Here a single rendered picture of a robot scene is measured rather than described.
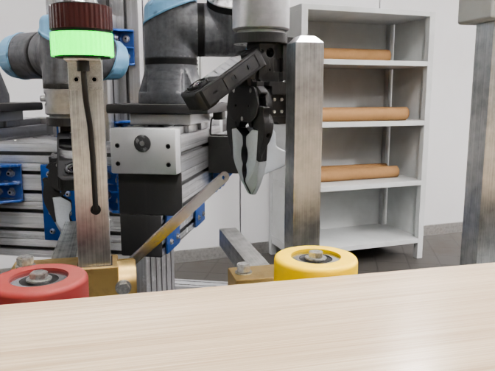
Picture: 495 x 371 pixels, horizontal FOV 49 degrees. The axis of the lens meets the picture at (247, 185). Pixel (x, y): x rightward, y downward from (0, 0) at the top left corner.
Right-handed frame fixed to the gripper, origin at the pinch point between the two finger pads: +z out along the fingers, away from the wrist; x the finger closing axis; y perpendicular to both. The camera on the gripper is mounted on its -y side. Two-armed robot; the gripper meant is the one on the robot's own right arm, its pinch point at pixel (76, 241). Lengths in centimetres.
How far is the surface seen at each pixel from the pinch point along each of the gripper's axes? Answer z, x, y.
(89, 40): -29.2, -4.7, -33.7
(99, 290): -2.6, -4.4, -29.0
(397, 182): 35, -178, 210
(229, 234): -1.0, -24.4, -4.5
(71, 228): -3.8, 0.1, -5.6
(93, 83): -25.2, -4.8, -28.1
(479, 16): -34, -51, -27
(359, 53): -45, -159, 233
